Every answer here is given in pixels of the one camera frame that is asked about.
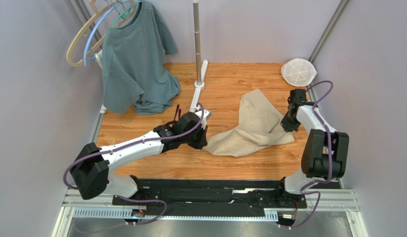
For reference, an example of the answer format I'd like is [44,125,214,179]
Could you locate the white rack base foot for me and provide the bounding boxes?
[189,59,209,113]

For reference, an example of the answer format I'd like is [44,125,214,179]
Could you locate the beige wooden hanger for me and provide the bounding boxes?
[66,0,118,68]

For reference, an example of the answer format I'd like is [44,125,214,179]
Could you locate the green plastic hanger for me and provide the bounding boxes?
[111,0,142,28]

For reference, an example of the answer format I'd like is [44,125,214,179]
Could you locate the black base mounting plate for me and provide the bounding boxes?
[111,178,342,218]

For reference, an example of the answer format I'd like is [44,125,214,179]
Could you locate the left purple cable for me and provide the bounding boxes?
[62,102,205,226]

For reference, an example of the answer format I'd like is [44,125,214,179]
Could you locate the teal green t-shirt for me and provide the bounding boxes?
[102,0,181,115]

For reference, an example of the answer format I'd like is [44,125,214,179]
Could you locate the beige cloth napkin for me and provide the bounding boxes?
[203,89,295,158]

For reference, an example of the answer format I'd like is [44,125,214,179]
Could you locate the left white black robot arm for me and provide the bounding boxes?
[65,109,212,200]

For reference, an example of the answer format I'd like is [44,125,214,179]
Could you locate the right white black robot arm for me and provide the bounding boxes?
[280,89,349,197]

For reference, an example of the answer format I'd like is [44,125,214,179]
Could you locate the white plastic mesh basket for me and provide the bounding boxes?
[281,58,318,87]

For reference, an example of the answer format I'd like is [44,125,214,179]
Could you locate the aluminium frame rail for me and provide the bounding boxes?
[52,179,368,237]

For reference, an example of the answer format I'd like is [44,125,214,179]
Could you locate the blue plastic hanger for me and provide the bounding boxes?
[75,0,135,67]

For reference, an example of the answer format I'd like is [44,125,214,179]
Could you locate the metal garment rack pole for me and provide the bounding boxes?
[192,0,203,87]

